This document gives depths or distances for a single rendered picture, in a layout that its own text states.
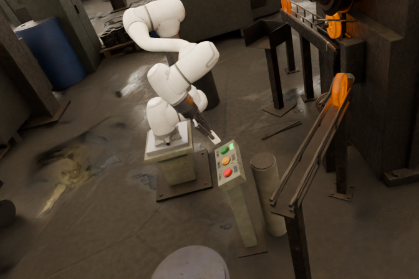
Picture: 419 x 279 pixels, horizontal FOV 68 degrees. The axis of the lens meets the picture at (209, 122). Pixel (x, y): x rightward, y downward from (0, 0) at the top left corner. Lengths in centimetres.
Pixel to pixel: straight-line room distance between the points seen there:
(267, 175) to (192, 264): 50
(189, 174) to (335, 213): 95
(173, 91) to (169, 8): 59
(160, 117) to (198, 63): 80
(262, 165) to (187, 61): 59
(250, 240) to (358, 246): 53
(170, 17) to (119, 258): 141
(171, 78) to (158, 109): 73
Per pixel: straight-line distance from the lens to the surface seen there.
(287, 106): 269
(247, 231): 169
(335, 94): 146
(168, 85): 119
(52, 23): 462
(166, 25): 168
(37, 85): 396
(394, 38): 158
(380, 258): 178
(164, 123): 194
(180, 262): 135
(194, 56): 119
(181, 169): 213
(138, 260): 200
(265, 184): 149
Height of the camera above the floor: 152
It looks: 34 degrees down
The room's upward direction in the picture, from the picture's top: 18 degrees counter-clockwise
